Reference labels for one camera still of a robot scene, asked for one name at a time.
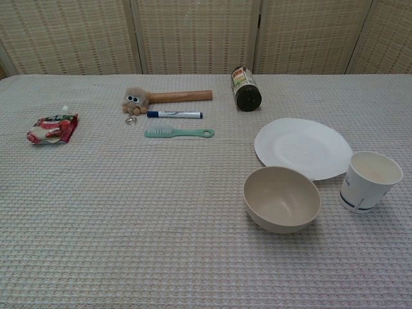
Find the small beige bowl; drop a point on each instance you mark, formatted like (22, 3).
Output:
(280, 199)

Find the white paper cup blue print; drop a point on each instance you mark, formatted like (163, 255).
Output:
(357, 193)

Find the white paper plate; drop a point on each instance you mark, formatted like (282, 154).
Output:
(299, 145)

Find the green toothbrush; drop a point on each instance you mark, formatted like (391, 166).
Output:
(180, 133)

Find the blue whiteboard marker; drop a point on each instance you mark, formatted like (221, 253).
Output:
(174, 114)

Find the wooden cylinder stick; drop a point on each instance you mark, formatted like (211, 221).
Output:
(183, 96)

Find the dark brown drink bottle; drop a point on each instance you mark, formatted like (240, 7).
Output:
(247, 96)

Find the beige waffle weave tablecloth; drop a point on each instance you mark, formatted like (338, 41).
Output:
(128, 209)

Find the bamboo folding screen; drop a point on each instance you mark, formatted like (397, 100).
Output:
(193, 32)

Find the red drink pouch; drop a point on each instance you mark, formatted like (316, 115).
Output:
(51, 128)

